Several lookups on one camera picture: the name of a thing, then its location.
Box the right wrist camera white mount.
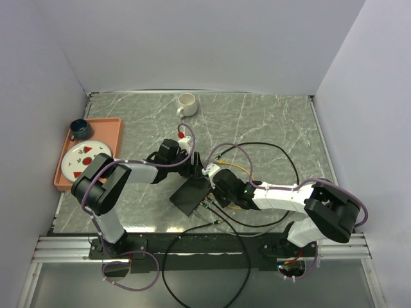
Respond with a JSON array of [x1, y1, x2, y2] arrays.
[[202, 164, 221, 189]]

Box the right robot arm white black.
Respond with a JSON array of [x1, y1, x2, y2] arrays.
[[209, 169, 362, 256]]

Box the dark blue cup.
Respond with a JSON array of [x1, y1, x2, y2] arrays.
[[69, 119, 94, 141]]

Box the black network switch box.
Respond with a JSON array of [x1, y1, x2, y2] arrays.
[[169, 178, 211, 216]]

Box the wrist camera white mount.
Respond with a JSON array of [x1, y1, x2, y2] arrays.
[[178, 132, 193, 153], [202, 164, 221, 189]]

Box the white watermelon pattern plate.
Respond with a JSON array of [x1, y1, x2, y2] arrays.
[[60, 141, 112, 182]]

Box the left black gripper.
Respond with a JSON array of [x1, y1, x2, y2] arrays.
[[168, 150, 204, 180]]

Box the white ceramic mug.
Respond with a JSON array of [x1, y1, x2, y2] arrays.
[[176, 93, 198, 119]]

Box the yellow ethernet cable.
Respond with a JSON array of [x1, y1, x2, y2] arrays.
[[215, 155, 256, 210]]

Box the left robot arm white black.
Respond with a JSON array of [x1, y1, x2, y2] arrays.
[[71, 136, 195, 258]]

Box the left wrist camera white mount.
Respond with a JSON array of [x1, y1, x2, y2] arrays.
[[178, 132, 193, 153]]

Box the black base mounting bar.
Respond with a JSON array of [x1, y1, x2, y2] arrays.
[[89, 233, 316, 273]]

